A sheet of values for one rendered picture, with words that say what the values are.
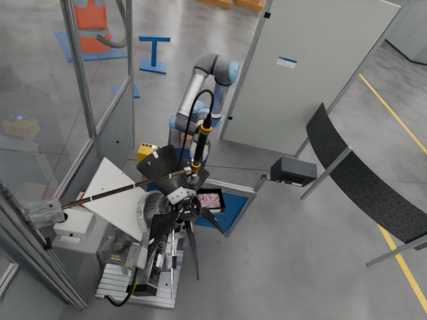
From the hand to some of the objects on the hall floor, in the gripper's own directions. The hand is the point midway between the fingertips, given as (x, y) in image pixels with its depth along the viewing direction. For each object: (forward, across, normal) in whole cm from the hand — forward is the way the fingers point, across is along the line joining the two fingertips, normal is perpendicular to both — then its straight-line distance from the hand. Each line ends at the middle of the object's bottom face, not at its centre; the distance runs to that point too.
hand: (197, 156), depth 109 cm
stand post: (+10, +33, -154) cm, 158 cm away
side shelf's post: (+8, +55, -154) cm, 163 cm away
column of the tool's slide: (+38, +59, -154) cm, 169 cm away
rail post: (-40, -53, -153) cm, 167 cm away
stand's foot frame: (+10, +20, -154) cm, 155 cm away
